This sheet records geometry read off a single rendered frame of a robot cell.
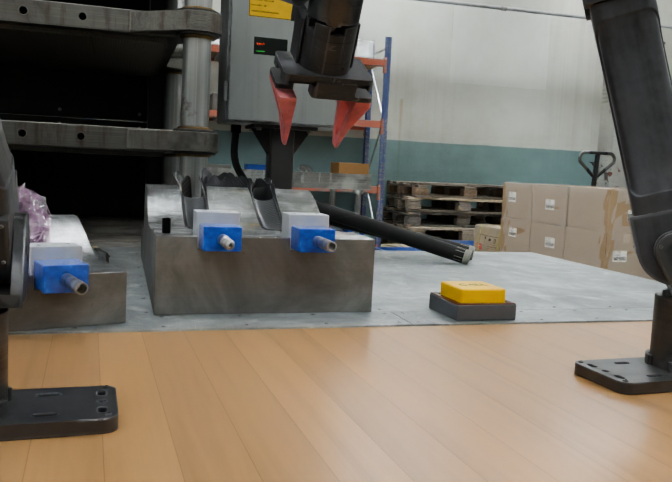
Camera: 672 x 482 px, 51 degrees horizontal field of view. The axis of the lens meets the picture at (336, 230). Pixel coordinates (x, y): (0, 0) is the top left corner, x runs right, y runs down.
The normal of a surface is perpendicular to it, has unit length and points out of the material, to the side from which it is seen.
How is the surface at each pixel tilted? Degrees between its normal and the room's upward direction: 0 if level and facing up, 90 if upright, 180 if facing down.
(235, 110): 90
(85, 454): 0
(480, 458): 0
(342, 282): 90
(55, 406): 0
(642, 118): 91
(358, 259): 90
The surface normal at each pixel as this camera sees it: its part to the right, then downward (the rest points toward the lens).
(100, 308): 0.56, 0.10
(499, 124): 0.24, 0.09
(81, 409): 0.05, -0.99
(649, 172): -0.43, -0.10
